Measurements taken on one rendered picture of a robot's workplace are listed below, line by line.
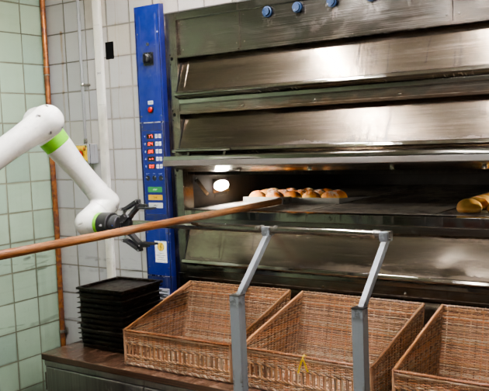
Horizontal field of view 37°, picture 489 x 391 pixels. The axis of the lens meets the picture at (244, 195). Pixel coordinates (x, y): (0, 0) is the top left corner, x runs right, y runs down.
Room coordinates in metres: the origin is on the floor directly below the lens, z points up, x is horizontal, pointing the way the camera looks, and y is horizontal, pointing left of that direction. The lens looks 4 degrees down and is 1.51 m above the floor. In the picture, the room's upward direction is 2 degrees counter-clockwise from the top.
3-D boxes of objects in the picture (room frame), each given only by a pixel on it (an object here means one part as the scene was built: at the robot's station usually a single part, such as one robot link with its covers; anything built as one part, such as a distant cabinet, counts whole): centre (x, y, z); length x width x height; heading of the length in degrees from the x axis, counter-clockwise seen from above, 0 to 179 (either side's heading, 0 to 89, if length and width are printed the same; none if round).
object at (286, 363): (2.75, -0.31, 0.72); 0.56 x 0.49 x 0.28; 54
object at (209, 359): (3.09, 0.17, 0.72); 0.56 x 0.49 x 0.28; 56
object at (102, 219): (2.93, 0.54, 1.19); 0.12 x 0.06 x 0.09; 145
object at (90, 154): (3.79, 0.80, 1.46); 0.10 x 0.07 x 0.10; 55
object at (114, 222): (2.89, 0.48, 1.19); 0.09 x 0.07 x 0.08; 55
